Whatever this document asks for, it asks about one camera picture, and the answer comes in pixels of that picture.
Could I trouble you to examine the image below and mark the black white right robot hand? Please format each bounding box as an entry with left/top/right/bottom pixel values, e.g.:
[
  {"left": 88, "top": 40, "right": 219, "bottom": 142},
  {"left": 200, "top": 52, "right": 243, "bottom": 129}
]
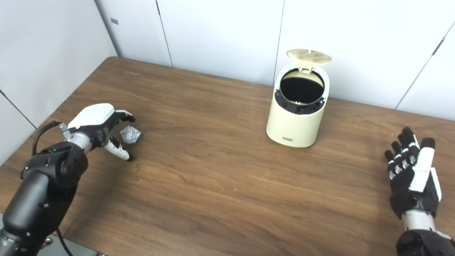
[{"left": 384, "top": 127, "right": 442, "bottom": 219}]

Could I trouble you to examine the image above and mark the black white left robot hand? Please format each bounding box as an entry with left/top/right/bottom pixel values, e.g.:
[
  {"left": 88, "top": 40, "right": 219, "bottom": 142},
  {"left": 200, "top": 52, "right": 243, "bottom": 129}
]
[{"left": 68, "top": 103, "right": 136, "bottom": 162}]

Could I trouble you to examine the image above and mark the white paper ball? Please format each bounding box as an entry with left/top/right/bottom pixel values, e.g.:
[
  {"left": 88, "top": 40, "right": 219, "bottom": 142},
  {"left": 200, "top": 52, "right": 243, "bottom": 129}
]
[{"left": 120, "top": 126, "right": 141, "bottom": 144}]

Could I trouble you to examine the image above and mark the cream round bin lid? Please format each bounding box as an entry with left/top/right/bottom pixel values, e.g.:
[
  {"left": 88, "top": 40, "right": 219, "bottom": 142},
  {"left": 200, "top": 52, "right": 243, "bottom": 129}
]
[{"left": 286, "top": 49, "right": 332, "bottom": 74}]

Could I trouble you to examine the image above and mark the cream-colored bin body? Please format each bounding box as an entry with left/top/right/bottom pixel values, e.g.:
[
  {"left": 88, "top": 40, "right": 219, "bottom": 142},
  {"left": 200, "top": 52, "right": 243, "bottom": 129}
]
[{"left": 266, "top": 64, "right": 330, "bottom": 148}]

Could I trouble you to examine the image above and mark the black bin liner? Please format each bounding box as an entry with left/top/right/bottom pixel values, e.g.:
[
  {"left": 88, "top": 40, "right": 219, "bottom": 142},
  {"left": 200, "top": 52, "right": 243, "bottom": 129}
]
[{"left": 274, "top": 69, "right": 327, "bottom": 115}]

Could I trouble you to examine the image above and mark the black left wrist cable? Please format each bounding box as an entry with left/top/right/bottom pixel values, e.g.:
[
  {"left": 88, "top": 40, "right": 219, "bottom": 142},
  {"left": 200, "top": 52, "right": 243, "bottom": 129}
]
[{"left": 21, "top": 121, "right": 75, "bottom": 256}]

